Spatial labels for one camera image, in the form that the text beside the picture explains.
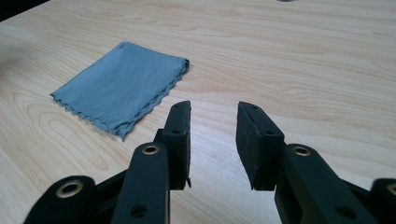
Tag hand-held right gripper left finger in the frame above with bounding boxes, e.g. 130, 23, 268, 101
109, 100, 192, 224

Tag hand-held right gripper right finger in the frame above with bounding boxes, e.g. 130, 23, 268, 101
234, 101, 379, 224

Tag grey-blue cleaning cloth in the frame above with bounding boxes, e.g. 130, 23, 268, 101
49, 40, 191, 142

